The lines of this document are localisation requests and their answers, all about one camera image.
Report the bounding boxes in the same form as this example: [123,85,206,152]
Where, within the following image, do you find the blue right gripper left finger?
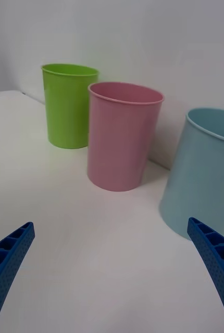
[0,221,35,333]

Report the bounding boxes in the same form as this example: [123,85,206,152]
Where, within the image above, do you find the pale blue plastic bin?
[158,107,224,241]

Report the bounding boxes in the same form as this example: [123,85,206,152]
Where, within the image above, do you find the green plastic bin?
[41,63,100,149]

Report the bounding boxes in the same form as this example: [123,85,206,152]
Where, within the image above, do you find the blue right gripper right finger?
[186,217,224,333]

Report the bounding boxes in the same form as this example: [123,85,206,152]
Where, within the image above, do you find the pink plastic bin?
[86,81,166,193]

